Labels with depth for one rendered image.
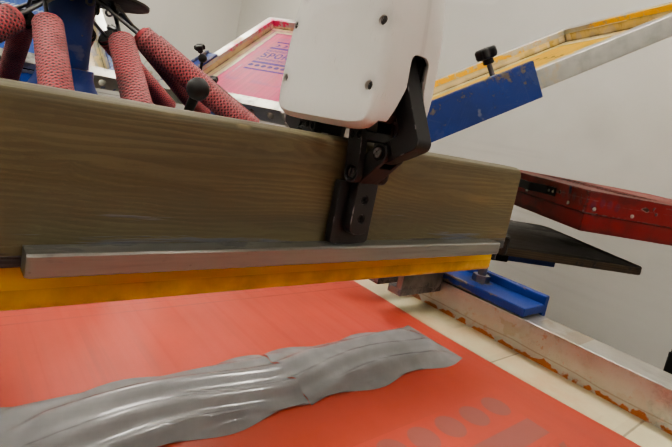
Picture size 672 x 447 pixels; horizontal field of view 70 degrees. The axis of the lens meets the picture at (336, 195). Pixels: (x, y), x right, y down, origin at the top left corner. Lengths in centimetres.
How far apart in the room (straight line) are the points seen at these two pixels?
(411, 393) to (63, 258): 27
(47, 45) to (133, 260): 73
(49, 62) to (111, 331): 56
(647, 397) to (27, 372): 47
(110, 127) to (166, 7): 453
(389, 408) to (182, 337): 17
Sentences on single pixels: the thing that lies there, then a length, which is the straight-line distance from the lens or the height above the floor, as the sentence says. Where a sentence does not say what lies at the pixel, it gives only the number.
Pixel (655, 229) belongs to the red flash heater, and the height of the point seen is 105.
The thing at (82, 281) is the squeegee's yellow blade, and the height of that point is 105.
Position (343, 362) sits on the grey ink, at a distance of 41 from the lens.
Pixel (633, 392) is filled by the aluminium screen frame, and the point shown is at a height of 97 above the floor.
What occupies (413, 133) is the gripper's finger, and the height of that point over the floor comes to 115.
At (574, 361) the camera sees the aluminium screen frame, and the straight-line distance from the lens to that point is 52.
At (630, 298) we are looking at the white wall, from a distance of 234.
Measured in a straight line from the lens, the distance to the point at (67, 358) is 39.
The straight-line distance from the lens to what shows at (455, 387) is 43.
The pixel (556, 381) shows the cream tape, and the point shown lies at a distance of 51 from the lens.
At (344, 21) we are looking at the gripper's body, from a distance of 29.
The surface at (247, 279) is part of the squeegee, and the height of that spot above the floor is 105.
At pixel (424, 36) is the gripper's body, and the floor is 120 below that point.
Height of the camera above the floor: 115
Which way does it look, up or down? 9 degrees down
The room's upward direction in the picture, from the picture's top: 11 degrees clockwise
